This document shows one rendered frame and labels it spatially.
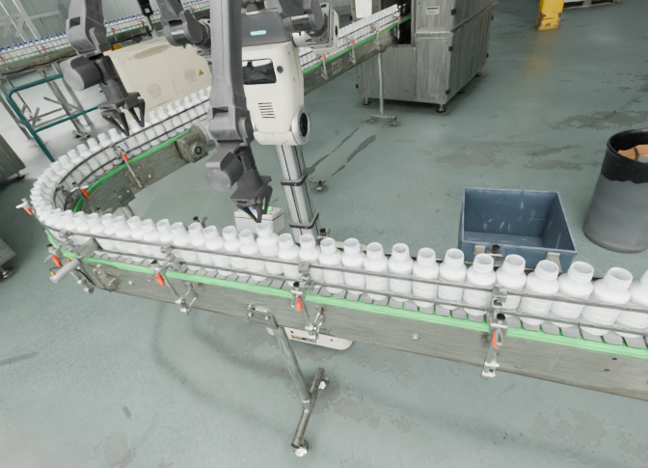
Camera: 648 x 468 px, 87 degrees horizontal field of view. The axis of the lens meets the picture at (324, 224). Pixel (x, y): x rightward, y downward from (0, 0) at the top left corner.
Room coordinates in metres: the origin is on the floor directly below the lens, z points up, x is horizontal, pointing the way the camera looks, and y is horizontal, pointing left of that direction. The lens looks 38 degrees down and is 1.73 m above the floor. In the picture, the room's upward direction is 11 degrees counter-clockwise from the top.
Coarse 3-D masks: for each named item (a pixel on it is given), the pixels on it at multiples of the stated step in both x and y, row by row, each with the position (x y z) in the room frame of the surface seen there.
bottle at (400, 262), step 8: (392, 248) 0.57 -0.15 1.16; (400, 248) 0.58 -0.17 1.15; (408, 248) 0.56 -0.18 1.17; (392, 256) 0.57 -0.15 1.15; (400, 256) 0.55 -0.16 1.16; (408, 256) 0.56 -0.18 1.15; (392, 264) 0.56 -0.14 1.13; (400, 264) 0.55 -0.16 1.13; (408, 264) 0.55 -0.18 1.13; (392, 272) 0.55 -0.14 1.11; (400, 272) 0.54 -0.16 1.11; (408, 272) 0.54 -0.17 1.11; (392, 280) 0.55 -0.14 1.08; (400, 280) 0.54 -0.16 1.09; (392, 288) 0.55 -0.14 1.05; (400, 288) 0.54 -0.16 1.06; (408, 288) 0.54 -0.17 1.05
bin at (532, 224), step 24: (480, 192) 1.01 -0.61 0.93; (504, 192) 0.98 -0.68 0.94; (528, 192) 0.95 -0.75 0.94; (552, 192) 0.92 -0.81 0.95; (480, 216) 1.01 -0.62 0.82; (504, 216) 0.97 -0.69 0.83; (528, 216) 0.94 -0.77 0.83; (552, 216) 0.88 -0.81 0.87; (480, 240) 0.96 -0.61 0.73; (504, 240) 0.93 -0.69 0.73; (528, 240) 0.91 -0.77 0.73; (552, 240) 0.81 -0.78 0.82; (528, 264) 0.68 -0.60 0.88
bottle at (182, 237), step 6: (180, 222) 0.85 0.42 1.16; (174, 228) 0.85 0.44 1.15; (180, 228) 0.83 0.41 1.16; (174, 234) 0.82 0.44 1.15; (180, 234) 0.82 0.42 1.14; (186, 234) 0.83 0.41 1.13; (174, 240) 0.83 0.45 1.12; (180, 240) 0.82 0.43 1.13; (186, 240) 0.82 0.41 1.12; (186, 246) 0.81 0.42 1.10; (192, 246) 0.82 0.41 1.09; (180, 252) 0.82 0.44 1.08; (186, 252) 0.81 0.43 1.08; (192, 252) 0.81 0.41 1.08; (186, 258) 0.81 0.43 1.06; (192, 258) 0.81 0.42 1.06; (198, 258) 0.82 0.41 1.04
